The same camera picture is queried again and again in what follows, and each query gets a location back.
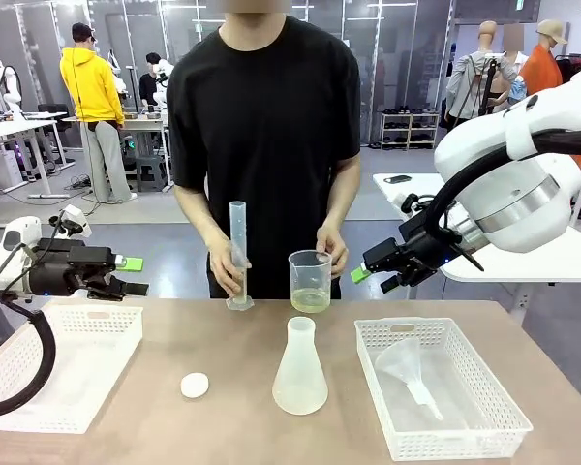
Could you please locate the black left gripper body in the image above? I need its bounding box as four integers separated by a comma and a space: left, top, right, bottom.
28, 237, 118, 297

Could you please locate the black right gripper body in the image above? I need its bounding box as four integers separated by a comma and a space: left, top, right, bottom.
362, 210, 471, 288

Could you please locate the clear plastic beaker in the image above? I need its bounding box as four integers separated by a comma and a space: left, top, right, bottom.
288, 249, 334, 314

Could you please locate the clear plastic funnel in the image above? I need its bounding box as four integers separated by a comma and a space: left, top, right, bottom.
373, 336, 445, 422

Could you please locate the clear plastic graduated cylinder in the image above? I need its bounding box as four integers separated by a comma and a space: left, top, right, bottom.
225, 200, 256, 311

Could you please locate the translucent plastic conical flask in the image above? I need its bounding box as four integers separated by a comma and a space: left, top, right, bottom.
271, 316, 330, 417

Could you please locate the round white cap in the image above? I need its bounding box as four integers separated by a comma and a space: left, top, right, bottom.
179, 371, 210, 400

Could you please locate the translucent perforated plastic basket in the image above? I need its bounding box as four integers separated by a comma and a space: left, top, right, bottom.
353, 317, 535, 463

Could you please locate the person's left forearm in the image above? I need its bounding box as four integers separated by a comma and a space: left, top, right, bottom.
321, 154, 362, 233

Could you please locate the person's right forearm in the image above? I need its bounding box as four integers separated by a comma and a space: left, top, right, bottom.
173, 186, 231, 246

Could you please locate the person's left hand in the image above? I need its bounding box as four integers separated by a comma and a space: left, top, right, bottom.
315, 225, 350, 281

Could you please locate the person's right hand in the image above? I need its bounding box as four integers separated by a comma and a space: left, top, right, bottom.
207, 235, 253, 297

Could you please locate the white perforated plastic basket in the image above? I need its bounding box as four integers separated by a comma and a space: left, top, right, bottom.
0, 303, 144, 435

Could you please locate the grey step stool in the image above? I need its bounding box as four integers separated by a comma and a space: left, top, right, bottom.
135, 153, 171, 194

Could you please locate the white shoe rack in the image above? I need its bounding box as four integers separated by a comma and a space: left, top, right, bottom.
379, 109, 441, 151

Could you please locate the cluttered white workbench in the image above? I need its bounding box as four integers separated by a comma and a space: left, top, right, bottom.
61, 111, 175, 193

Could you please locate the white desk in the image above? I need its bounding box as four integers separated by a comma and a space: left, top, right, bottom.
0, 118, 77, 201

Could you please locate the person in black T-shirt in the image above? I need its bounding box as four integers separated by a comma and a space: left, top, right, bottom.
167, 0, 362, 300

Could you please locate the black tripod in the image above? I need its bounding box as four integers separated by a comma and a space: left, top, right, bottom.
477, 56, 499, 117

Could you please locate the seated person in black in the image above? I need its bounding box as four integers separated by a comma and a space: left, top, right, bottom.
138, 51, 164, 112

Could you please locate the mannequin in grey shirt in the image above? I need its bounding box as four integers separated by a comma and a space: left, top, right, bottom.
443, 19, 519, 132

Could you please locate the person in yellow hoodie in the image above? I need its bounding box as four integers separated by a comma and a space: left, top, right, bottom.
59, 21, 138, 205

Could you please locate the white humanoid robot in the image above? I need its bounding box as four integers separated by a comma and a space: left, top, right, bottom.
152, 58, 175, 110

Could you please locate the person in white shirt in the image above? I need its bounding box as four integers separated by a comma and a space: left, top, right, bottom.
501, 22, 532, 106

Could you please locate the mannequin in orange with cap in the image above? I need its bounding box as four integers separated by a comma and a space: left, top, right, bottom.
517, 18, 569, 98

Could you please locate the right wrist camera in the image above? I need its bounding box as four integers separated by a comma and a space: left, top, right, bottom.
400, 192, 437, 217

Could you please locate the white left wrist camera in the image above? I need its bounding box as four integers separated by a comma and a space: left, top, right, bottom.
47, 203, 92, 239

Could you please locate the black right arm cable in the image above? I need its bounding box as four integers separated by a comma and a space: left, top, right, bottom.
424, 128, 581, 243

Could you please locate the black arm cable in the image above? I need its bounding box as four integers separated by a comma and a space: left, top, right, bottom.
424, 128, 581, 243
0, 285, 58, 420

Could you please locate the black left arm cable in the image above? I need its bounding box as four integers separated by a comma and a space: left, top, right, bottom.
0, 285, 58, 420

